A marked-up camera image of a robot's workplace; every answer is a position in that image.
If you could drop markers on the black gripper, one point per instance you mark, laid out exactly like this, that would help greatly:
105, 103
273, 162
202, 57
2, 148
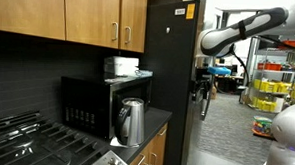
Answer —
202, 82

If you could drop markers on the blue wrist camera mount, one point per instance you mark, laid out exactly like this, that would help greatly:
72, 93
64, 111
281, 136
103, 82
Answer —
218, 70

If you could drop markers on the stainless steel refrigerator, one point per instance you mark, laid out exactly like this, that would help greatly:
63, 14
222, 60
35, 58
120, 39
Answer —
167, 93

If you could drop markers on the white fridge label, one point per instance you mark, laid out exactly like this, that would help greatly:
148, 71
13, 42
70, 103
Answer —
179, 11

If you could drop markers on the black gas stove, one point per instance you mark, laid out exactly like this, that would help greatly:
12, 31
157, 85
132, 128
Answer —
25, 140

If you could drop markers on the small brown cardboard box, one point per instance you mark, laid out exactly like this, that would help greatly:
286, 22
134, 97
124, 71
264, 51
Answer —
213, 92

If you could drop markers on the metal storage shelf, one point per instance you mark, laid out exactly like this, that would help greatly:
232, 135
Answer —
251, 63

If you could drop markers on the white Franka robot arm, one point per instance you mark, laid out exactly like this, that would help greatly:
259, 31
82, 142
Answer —
223, 35

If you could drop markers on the black and steel microwave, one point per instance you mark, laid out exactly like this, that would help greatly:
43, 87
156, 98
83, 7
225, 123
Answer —
86, 100

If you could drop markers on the small white fridge magnet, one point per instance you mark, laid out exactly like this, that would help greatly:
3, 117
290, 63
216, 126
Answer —
168, 29

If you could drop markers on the white paper napkin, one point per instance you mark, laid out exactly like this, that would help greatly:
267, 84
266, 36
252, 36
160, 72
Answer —
113, 143

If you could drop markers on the stainless steel electric kettle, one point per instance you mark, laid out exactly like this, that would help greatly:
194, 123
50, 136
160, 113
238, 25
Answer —
134, 125

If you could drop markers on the dark office desk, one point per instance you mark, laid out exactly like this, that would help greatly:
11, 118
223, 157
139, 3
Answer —
227, 81

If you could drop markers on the wooden base cabinet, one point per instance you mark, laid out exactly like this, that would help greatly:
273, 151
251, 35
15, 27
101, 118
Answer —
158, 149

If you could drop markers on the white paper sheet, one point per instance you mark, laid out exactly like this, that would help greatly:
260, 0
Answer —
116, 80

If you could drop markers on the colourful toy container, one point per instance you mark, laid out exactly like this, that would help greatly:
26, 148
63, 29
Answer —
261, 126

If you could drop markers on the yellow fridge sticker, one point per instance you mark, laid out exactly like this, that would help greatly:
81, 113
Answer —
190, 11

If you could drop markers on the wooden wall cabinet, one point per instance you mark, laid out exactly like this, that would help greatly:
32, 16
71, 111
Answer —
30, 10

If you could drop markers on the red storage bin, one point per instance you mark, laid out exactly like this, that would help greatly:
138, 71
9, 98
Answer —
292, 43
270, 67

